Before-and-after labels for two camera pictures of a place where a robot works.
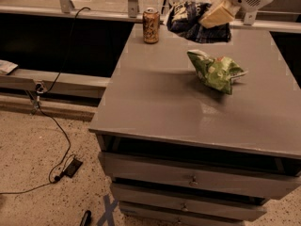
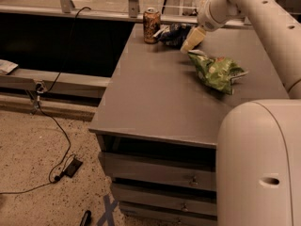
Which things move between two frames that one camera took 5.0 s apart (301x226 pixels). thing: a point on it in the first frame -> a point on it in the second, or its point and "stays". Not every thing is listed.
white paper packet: x=6 y=67 stays
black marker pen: x=87 y=218 stays
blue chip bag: x=183 y=18 -> x=174 y=35
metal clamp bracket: x=39 y=89 stays
